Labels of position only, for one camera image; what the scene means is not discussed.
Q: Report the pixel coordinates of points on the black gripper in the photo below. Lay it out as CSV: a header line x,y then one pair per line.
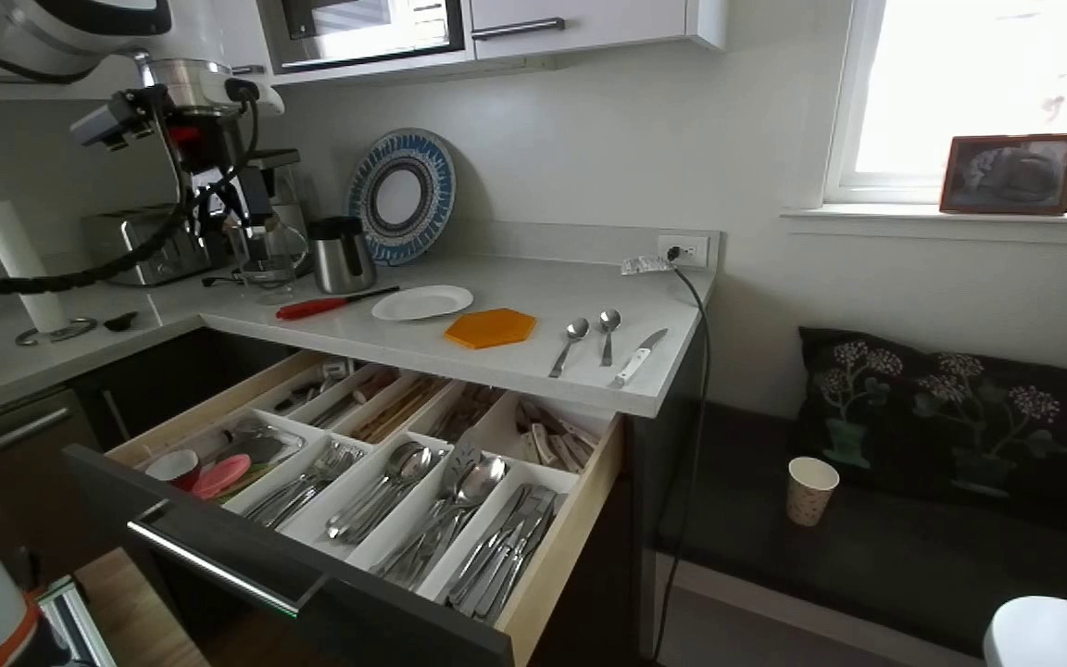
x,y
203,144

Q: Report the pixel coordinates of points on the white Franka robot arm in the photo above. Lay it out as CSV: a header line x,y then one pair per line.
x,y
15,39

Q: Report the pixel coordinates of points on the wooden drawer dark front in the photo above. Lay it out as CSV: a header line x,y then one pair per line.
x,y
251,578

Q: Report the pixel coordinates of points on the clear glass jar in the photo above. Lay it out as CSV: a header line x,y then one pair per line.
x,y
275,223

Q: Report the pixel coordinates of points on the steel toaster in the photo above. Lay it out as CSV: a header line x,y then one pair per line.
x,y
126,246

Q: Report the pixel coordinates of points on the steel coffee carafe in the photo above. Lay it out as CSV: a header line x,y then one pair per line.
x,y
338,261

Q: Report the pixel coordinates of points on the dark lower cabinet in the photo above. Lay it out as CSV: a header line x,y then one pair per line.
x,y
177,382

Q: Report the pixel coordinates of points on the blue patterned decorative plate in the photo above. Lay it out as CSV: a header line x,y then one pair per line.
x,y
427,186

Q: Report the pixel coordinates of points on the white paper plate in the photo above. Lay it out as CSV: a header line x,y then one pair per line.
x,y
425,303

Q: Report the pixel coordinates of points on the white paper towel roll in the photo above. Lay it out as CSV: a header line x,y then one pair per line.
x,y
15,261

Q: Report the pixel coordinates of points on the built-in microwave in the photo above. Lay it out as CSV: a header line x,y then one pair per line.
x,y
359,32

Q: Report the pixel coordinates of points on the pink silicone lid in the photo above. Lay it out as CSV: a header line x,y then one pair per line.
x,y
225,475

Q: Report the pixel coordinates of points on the steel fork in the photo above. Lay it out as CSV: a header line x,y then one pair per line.
x,y
306,483

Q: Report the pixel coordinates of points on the steel tablespoon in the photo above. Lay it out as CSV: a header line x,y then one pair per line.
x,y
398,475

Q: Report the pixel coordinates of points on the white cutlery organizer tray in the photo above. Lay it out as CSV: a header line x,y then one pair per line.
x,y
495,434

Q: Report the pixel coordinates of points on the steel spoon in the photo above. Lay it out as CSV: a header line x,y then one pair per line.
x,y
608,330
569,347

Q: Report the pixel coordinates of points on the steel teaspoon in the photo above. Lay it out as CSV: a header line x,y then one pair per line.
x,y
452,513

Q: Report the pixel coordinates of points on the beige paper cup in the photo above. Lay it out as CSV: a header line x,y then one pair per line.
x,y
813,492

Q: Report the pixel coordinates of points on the dark floral cushion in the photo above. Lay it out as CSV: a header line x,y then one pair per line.
x,y
955,408

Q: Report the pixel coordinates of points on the dark bench seat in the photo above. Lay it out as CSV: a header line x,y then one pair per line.
x,y
905,557

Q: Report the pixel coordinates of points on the bright window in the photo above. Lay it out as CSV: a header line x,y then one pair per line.
x,y
990,77

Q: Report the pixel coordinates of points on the brown framed picture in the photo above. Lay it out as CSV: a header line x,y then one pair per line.
x,y
1008,171

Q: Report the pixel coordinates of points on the white side table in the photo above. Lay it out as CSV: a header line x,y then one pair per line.
x,y
1053,634

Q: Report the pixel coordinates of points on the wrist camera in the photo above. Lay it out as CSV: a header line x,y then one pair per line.
x,y
114,121

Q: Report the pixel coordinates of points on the white wall cabinet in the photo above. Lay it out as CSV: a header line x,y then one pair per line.
x,y
608,19

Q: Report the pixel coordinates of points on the white wall outlet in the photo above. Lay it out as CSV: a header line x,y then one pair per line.
x,y
671,255

